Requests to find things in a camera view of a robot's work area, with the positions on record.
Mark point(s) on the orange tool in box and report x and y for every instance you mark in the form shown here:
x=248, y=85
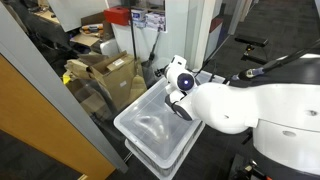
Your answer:
x=93, y=28

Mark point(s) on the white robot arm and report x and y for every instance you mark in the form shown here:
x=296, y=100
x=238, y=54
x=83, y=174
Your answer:
x=266, y=106

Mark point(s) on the white plastic crate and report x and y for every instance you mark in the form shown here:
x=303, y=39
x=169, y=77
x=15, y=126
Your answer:
x=146, y=160

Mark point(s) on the black office chair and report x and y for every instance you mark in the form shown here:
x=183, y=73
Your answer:
x=53, y=50

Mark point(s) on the low cardboard box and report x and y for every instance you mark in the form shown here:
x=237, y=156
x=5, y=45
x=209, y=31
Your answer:
x=90, y=103

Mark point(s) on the small yellow item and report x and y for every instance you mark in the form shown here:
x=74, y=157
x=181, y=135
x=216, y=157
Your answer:
x=66, y=79

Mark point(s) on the wooden desk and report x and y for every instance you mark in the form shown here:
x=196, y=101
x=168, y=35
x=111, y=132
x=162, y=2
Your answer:
x=46, y=16

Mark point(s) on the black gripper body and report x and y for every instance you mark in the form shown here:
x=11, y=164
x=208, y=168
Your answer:
x=160, y=72

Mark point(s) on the large clear plastic bin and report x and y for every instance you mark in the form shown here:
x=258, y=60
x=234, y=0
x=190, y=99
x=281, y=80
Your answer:
x=150, y=120

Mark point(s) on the large open cardboard box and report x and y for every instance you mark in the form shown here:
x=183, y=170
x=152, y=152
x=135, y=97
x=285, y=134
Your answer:
x=116, y=80

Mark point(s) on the broom with black stick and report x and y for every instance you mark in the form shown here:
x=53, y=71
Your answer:
x=138, y=88

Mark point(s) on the small clear plastic bin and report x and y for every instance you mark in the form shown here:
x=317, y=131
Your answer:
x=206, y=76

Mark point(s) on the black bar camera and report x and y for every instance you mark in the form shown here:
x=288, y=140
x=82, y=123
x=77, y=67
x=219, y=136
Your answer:
x=251, y=40

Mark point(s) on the white plastic container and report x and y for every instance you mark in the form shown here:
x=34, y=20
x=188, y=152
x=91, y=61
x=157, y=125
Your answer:
x=109, y=48

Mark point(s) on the white box with blue print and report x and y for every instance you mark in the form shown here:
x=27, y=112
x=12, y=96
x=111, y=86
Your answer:
x=138, y=16

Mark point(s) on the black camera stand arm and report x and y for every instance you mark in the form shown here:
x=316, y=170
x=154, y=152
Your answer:
x=253, y=58

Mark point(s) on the flattened cardboard piece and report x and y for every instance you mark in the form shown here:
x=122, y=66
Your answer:
x=76, y=68

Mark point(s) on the red box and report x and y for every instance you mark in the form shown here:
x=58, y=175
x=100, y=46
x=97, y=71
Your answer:
x=116, y=16

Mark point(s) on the wide white printed box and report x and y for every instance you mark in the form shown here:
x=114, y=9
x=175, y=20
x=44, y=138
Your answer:
x=156, y=20

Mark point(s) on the red white blue panel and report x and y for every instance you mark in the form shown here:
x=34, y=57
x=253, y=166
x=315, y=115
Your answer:
x=216, y=30

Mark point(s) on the grey metal door frame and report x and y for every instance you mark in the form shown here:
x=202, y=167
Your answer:
x=50, y=90

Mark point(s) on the open cardboard box with flap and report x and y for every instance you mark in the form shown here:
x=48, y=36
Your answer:
x=87, y=39

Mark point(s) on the white board panel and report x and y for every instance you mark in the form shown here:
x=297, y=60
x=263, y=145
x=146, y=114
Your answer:
x=76, y=11

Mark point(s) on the orange wooden door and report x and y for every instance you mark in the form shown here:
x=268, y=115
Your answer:
x=33, y=126

